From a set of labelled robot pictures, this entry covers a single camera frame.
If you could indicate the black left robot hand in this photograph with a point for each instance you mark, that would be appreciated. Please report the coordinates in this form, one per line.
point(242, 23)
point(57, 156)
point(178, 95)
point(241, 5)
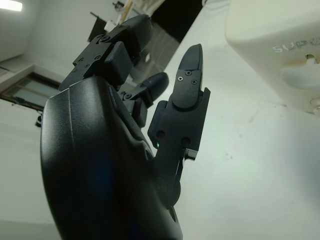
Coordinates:
point(100, 162)

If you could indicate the cream white toaster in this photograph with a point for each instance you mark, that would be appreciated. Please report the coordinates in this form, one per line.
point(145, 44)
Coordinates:
point(270, 27)

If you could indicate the wooden framed window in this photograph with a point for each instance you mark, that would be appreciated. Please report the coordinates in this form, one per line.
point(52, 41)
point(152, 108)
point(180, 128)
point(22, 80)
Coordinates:
point(27, 92)

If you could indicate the ceiling light panel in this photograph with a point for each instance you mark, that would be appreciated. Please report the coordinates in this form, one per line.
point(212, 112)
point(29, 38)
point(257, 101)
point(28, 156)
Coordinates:
point(10, 3)

